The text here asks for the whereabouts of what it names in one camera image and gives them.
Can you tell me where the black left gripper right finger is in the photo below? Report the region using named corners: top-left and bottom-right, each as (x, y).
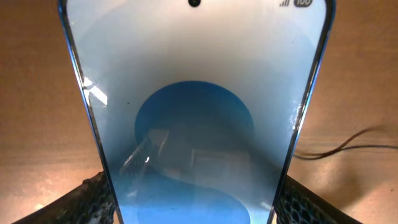
top-left (275, 176), bottom-right (361, 224)

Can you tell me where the blue Galaxy smartphone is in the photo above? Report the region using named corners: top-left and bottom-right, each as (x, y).
top-left (58, 0), bottom-right (336, 224)

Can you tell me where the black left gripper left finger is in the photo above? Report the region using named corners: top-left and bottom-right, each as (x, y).
top-left (14, 172), bottom-right (116, 224)

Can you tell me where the black USB charging cable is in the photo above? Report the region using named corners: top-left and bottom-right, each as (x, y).
top-left (293, 126), bottom-right (398, 161)

